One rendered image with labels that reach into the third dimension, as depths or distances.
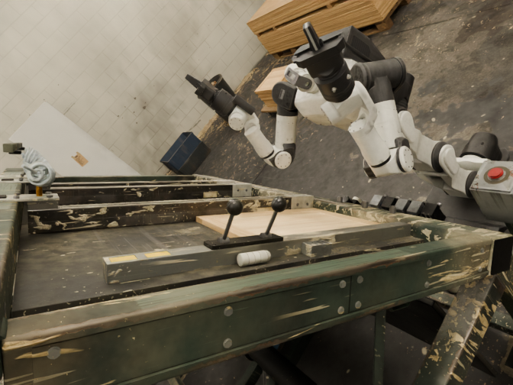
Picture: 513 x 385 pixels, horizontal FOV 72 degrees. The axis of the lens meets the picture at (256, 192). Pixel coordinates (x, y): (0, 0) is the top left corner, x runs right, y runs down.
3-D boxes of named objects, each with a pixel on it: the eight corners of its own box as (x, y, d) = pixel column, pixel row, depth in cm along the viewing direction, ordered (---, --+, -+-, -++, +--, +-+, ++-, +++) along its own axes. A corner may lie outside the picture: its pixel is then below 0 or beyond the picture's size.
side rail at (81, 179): (194, 189, 276) (195, 176, 275) (26, 195, 217) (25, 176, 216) (190, 189, 283) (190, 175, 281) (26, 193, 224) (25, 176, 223)
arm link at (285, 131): (287, 159, 168) (291, 111, 159) (298, 167, 157) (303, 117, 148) (264, 160, 164) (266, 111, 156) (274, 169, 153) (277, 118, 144)
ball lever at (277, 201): (273, 244, 90) (291, 202, 83) (261, 245, 88) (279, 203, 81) (266, 234, 93) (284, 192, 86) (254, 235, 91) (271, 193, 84)
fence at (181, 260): (410, 235, 119) (411, 224, 118) (107, 284, 68) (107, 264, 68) (397, 232, 123) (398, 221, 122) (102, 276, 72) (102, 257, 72)
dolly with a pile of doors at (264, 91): (314, 87, 448) (296, 62, 428) (291, 118, 438) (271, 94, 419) (287, 90, 500) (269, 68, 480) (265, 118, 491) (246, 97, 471)
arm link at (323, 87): (344, 48, 77) (361, 86, 86) (341, 22, 82) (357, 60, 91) (292, 71, 83) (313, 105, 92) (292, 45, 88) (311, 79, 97)
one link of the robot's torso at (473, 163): (459, 168, 204) (451, 153, 198) (498, 170, 187) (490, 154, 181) (444, 196, 199) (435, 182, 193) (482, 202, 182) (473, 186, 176)
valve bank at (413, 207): (471, 227, 140) (449, 191, 128) (456, 257, 136) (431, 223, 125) (369, 207, 182) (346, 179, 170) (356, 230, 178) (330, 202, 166)
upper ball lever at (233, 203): (232, 249, 84) (248, 205, 77) (217, 251, 82) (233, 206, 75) (226, 238, 86) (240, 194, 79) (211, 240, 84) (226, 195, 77)
